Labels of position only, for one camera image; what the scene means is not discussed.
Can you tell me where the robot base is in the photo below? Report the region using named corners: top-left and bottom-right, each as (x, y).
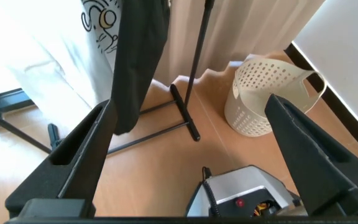
top-left (185, 165), bottom-right (308, 218)

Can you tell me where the black clothes rack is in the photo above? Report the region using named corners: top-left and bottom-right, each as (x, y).
top-left (0, 0), bottom-right (216, 156)

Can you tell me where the beige curtain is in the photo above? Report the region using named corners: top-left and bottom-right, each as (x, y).
top-left (153, 0), bottom-right (326, 87)

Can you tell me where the black garment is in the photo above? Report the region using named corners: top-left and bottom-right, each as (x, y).
top-left (110, 0), bottom-right (172, 136)

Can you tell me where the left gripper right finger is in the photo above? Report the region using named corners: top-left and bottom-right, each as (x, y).
top-left (264, 94), bottom-right (358, 218)

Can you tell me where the white garment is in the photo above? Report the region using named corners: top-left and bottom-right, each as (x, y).
top-left (0, 0), bottom-right (124, 131)

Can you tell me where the white laundry basket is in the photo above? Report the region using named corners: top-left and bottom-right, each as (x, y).
top-left (223, 57), bottom-right (328, 138)

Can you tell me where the window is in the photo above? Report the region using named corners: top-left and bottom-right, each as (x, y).
top-left (0, 83), bottom-right (36, 130)

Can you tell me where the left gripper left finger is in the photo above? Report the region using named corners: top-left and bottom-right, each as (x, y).
top-left (4, 99), bottom-right (118, 219)

